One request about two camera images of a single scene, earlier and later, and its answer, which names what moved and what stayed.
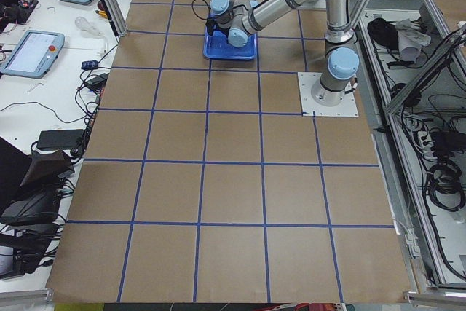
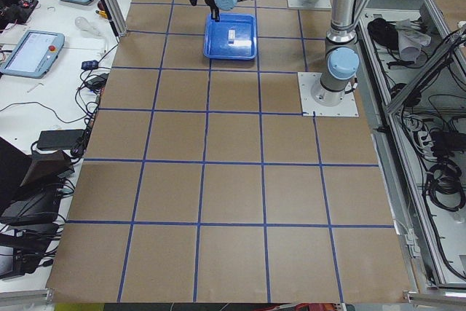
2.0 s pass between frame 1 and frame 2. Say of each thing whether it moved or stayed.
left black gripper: moved
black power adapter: stayed
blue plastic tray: stayed
